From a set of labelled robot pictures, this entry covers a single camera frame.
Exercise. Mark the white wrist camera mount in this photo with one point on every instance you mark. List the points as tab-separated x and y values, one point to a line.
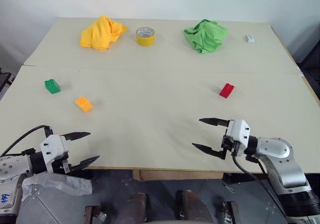
240	131
53	146

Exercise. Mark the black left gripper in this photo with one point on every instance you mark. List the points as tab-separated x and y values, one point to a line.
58	166

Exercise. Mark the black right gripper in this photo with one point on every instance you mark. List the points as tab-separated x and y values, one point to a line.
228	145

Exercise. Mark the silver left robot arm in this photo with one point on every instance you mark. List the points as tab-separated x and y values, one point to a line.
10	166

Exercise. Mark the crumpled yellow cloth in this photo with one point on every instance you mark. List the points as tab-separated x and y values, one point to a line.
97	36

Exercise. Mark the red toy brick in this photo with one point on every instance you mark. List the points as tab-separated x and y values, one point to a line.
226	91

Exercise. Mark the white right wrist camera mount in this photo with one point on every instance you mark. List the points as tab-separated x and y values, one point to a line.
240	131

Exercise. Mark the green toy brick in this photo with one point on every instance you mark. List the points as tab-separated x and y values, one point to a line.
53	87

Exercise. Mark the small white eraser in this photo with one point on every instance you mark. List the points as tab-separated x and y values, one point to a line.
250	38

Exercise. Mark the yellow tape roll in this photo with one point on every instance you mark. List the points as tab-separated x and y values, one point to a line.
145	41

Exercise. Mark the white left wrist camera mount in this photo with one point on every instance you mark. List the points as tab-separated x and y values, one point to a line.
53	146

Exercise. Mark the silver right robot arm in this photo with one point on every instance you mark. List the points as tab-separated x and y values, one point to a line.
275	147

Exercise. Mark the clear plastic bag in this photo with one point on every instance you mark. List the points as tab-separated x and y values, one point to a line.
62	182

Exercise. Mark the orange toy brick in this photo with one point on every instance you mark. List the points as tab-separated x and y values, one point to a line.
85	105

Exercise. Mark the crumpled green cloth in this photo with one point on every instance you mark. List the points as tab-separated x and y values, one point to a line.
205	37

